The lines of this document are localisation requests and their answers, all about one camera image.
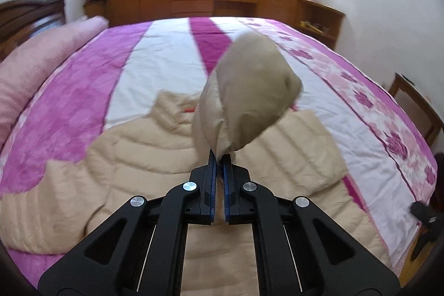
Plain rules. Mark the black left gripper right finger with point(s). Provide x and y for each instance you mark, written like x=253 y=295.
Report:
x=299 y=249

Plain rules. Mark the brown wooden cabinet desk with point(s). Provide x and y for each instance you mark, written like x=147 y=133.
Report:
x=319 y=21

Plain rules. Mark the pink striped bedspread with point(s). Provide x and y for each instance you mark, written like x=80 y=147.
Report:
x=117 y=75

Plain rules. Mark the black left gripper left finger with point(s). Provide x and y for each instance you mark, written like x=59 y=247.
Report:
x=139 y=249

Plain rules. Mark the pink rolled quilt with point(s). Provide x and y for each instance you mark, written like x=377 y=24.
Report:
x=28 y=66

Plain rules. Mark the wooden chair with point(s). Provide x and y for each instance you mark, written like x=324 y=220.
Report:
x=417 y=107

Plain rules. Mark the beige puffer jacket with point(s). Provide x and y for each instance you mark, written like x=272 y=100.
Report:
x=244 y=111

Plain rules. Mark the dark wooden headboard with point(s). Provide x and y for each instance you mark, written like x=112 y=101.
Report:
x=23 y=19

